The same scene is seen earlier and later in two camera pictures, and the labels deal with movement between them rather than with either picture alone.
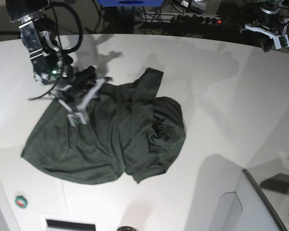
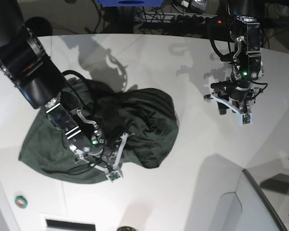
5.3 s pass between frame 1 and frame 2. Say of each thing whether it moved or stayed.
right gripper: moved
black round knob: stayed
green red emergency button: stayed
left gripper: moved
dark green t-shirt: moved
